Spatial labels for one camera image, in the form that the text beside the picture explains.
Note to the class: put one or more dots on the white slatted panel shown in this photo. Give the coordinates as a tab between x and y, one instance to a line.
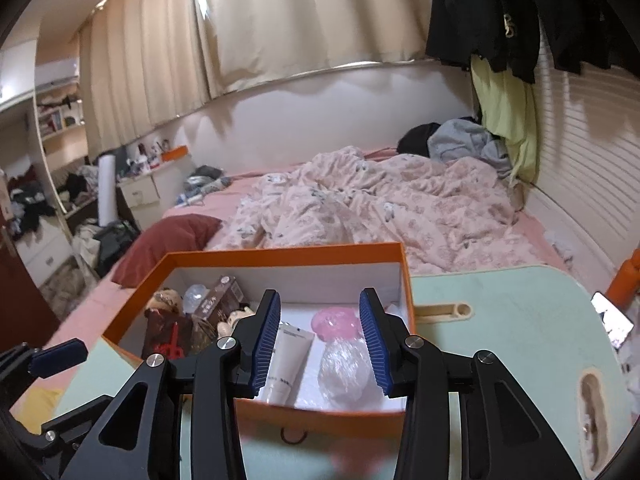
590	160

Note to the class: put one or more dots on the white nightstand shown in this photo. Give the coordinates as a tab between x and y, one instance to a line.
140	190

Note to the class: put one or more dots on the white cosmetic tube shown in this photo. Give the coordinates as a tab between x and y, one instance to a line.
287	360

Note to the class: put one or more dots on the brown plush bear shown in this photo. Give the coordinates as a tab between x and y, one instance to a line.
165	302

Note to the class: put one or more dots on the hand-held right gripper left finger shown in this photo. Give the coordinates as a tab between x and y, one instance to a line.
265	340

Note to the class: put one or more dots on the cluster of small bottles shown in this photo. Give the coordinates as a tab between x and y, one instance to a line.
145	160

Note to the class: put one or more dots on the orange cardboard box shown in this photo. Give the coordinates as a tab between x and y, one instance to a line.
280	252

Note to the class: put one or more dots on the smartphone with lit screen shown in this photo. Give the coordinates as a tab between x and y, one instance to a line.
612	320

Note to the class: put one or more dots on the black hanging garment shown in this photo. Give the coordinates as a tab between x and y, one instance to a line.
585	10
475	10

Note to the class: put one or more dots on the white air conditioner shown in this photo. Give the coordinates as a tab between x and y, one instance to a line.
55	72

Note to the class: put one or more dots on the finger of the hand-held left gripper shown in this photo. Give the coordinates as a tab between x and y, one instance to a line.
60	356
65	430

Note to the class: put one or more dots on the brown printed carton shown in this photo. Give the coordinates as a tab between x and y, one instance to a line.
220	300

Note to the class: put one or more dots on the yellow-green hanging garment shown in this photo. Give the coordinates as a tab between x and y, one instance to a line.
505	110

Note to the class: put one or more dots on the beige curtain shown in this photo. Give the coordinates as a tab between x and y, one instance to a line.
250	25

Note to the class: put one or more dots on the white paper roll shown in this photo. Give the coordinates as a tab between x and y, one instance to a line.
107	190

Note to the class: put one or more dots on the grey patterned clothes pile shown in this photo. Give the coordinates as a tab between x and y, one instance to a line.
205	177

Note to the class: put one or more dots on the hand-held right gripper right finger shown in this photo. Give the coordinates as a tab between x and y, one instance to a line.
372	340

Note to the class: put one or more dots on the white shelf unit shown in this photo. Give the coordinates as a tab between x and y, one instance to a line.
60	120

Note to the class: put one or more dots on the orange rounded object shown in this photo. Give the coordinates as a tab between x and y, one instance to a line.
625	280

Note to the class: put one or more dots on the grey crumpled clothing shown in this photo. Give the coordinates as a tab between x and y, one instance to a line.
460	142

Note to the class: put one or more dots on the clear plastic ball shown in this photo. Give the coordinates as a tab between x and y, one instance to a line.
345	367
196	297

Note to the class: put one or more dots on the dark red packet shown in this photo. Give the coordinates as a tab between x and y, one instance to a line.
162	335

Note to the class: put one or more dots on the mint green bed table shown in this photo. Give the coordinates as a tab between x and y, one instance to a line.
500	350

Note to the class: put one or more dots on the dark red pillow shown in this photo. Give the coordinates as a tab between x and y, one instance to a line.
165	240

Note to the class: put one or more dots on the bed with pink sheet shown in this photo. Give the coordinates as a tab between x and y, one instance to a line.
80	317

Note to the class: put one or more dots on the pink plastic ball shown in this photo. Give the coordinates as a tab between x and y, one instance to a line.
335	322

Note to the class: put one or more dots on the black bag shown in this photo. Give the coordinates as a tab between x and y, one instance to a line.
117	245

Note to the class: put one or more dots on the pink floral blanket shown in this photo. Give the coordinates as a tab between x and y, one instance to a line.
375	210

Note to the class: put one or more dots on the pile of dark clothes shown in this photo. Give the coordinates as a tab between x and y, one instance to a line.
30	200

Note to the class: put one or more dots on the dark red door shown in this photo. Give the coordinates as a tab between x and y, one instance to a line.
20	300

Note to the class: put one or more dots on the black crumpled clothing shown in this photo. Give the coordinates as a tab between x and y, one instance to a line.
415	140

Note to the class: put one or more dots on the small orange box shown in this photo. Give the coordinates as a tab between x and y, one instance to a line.
175	153

